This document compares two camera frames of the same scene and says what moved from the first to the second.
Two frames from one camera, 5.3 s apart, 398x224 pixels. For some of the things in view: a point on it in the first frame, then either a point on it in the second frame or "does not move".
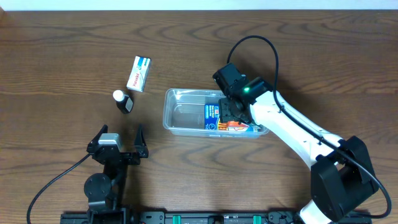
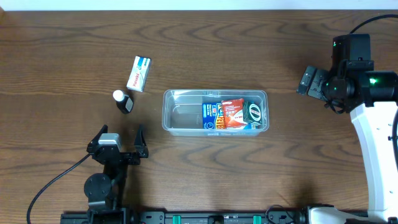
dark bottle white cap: x=124 y=102 does not move
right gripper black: x=230 y=109 → x=315 y=83
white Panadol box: x=138 y=73 does not move
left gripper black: x=141 y=150 does not move
